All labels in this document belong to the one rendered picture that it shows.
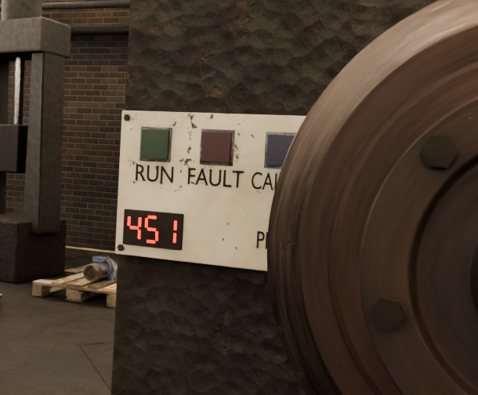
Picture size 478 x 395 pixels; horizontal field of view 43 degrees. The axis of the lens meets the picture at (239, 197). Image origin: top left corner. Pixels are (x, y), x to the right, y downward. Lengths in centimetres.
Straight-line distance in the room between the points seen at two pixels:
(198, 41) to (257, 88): 10
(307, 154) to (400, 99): 9
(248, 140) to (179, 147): 9
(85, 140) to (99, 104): 50
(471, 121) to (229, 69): 37
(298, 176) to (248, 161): 16
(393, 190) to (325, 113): 13
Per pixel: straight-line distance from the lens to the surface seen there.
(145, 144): 75
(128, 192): 76
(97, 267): 513
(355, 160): 52
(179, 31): 77
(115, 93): 775
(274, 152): 69
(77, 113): 801
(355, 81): 55
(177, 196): 73
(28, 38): 594
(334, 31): 72
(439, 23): 55
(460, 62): 52
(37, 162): 581
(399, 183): 45
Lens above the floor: 118
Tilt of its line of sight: 3 degrees down
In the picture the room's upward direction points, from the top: 3 degrees clockwise
